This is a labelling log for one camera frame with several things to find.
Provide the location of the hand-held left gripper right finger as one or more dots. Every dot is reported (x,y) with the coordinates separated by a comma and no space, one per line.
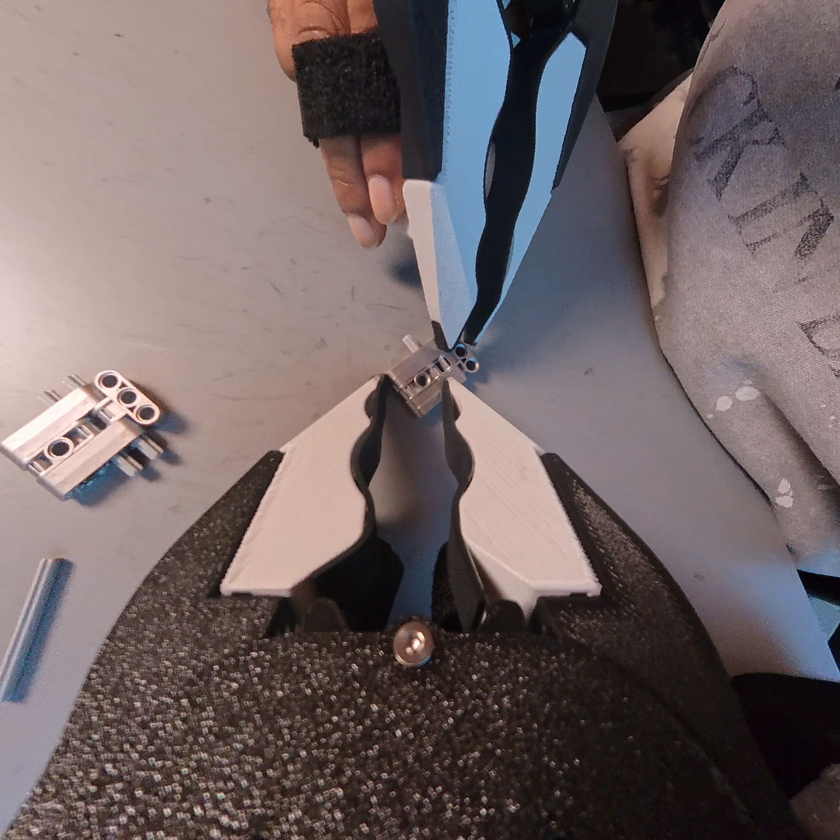
(518,518)

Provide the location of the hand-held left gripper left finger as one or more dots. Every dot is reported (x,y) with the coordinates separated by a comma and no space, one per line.
(308,518)

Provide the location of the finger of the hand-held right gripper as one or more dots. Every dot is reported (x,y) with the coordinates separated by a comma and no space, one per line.
(472,98)
(551,131)

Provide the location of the chrome two-hole beam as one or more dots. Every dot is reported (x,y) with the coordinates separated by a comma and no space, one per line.
(420,380)

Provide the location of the person's right hand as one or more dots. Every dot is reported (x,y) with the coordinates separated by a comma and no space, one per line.
(361,184)

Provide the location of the chrome beam assembly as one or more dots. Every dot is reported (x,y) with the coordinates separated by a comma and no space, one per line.
(65,439)

